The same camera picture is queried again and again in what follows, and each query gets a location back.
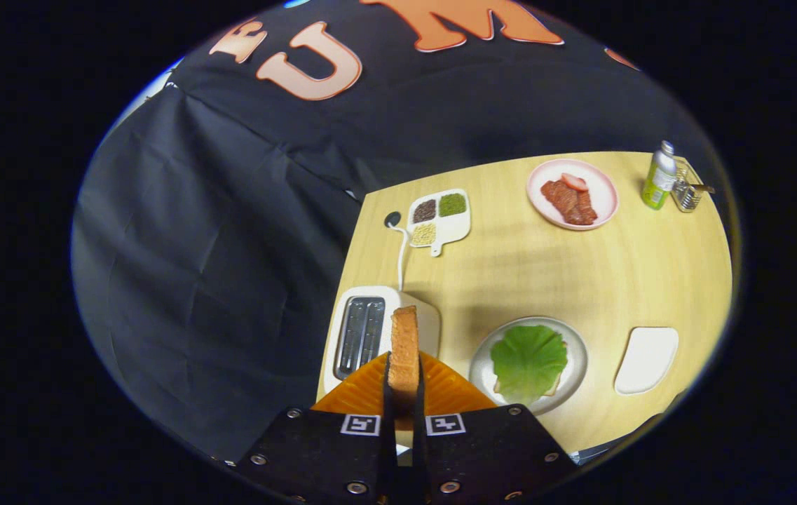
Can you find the white three-compartment tray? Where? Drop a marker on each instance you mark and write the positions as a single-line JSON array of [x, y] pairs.
[[455, 226]]

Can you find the green lettuce leaf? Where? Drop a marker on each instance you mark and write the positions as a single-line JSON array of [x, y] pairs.
[[528, 361]]

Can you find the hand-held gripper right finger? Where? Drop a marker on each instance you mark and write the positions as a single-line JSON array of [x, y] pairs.
[[420, 396]]

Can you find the green seeds pile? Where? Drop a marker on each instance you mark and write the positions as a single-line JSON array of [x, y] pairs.
[[452, 204]]

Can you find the cream white toaster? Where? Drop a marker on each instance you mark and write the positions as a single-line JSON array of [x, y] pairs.
[[429, 326]]

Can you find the pink plate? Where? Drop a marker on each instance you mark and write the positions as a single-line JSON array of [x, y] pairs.
[[601, 196]]

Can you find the red sausage piece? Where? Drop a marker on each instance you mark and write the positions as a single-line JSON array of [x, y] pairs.
[[573, 182]]

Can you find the white curved dish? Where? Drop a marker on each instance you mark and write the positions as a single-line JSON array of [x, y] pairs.
[[647, 358]]

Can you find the white round plate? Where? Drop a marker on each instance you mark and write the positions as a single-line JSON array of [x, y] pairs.
[[482, 372]]

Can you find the dark seeds pile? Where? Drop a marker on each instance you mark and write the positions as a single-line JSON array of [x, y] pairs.
[[425, 210]]

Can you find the white bread slice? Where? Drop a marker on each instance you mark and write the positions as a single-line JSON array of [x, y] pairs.
[[555, 384]]

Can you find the beige seeds pile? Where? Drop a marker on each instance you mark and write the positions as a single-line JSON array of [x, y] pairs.
[[423, 234]]

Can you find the toasted bread slice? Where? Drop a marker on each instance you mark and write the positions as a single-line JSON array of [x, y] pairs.
[[404, 351]]

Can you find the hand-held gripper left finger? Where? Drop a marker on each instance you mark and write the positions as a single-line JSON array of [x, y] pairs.
[[387, 393]]

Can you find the brown meat slices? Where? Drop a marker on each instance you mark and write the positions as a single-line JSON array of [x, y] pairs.
[[570, 203]]

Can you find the green label bottle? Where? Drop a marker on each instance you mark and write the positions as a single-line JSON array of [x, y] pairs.
[[659, 179]]

